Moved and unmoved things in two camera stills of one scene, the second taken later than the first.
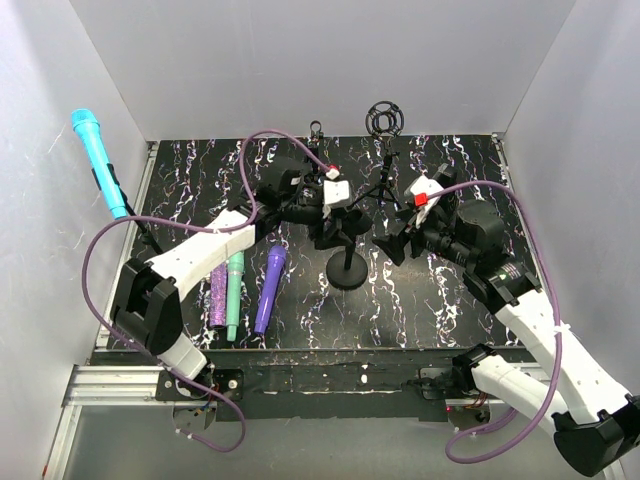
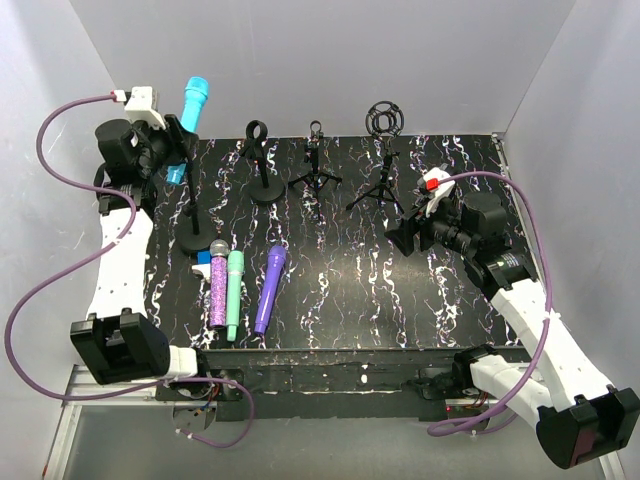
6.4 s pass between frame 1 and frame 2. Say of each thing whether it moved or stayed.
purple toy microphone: stayed
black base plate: stayed
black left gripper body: moved
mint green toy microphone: stayed
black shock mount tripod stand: stayed
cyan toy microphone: moved
